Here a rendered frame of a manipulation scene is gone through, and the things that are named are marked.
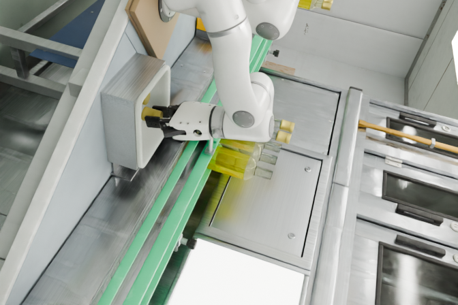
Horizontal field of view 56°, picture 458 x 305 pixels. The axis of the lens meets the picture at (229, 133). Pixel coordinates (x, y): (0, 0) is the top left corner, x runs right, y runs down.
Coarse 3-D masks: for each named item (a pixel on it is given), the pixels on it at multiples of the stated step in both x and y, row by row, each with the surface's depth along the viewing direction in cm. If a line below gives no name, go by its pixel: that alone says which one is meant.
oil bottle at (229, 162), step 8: (216, 152) 127; (224, 152) 127; (232, 152) 128; (240, 152) 128; (216, 160) 125; (224, 160) 125; (232, 160) 125; (240, 160) 126; (248, 160) 126; (208, 168) 129; (216, 168) 128; (224, 168) 127; (232, 168) 126; (240, 168) 125; (248, 168) 124; (240, 176) 127; (248, 176) 126
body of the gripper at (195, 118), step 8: (184, 104) 105; (192, 104) 104; (200, 104) 104; (208, 104) 103; (176, 112) 103; (184, 112) 102; (192, 112) 101; (200, 112) 100; (208, 112) 100; (176, 120) 100; (184, 120) 99; (192, 120) 99; (200, 120) 98; (208, 120) 98; (176, 128) 99; (184, 128) 99; (192, 128) 98; (200, 128) 98; (208, 128) 98; (176, 136) 101; (184, 136) 100; (192, 136) 99; (200, 136) 99; (208, 136) 99
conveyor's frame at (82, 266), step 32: (192, 64) 136; (192, 96) 124; (160, 160) 118; (128, 192) 109; (96, 224) 101; (128, 224) 102; (64, 256) 94; (96, 256) 95; (64, 288) 89; (96, 288) 90
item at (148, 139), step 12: (168, 72) 105; (156, 84) 108; (168, 84) 108; (144, 96) 94; (156, 96) 111; (168, 96) 110; (144, 132) 115; (156, 132) 116; (144, 144) 112; (156, 144) 113; (144, 156) 109
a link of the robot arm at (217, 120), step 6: (216, 108) 99; (222, 108) 98; (216, 114) 97; (222, 114) 97; (216, 120) 97; (222, 120) 97; (216, 126) 97; (222, 126) 97; (216, 132) 97; (222, 132) 98; (222, 138) 100
